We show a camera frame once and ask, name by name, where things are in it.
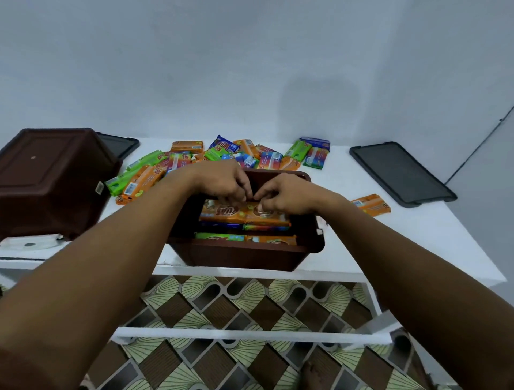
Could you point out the person's left hand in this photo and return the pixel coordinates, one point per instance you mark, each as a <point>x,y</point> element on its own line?
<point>221,181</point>

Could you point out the person's right hand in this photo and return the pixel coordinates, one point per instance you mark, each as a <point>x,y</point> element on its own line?
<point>297,195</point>

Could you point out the orange snack packet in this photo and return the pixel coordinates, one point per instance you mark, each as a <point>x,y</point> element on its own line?
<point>273,240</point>
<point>223,213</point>
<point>269,219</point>
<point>373,205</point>

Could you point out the blue snack packet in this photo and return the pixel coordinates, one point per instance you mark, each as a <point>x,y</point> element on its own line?
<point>221,226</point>
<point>315,143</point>

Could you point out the green snack packet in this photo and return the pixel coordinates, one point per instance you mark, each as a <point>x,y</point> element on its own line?
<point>219,236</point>

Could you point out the pile of colourful snacks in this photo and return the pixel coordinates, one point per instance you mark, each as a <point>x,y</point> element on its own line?
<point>136,185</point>

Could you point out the dark grey lid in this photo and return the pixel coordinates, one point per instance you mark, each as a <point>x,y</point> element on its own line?
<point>120,144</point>
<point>401,172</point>

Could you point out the person's left forearm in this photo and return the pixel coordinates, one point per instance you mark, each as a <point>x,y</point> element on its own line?
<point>100,273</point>

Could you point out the person's right forearm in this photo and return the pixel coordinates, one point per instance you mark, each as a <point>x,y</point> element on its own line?
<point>421,289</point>

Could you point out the person's foot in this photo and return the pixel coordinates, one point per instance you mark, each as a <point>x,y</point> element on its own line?
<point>311,377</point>

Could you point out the brown sleeve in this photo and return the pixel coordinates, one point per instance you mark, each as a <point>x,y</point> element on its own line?
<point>20,373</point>

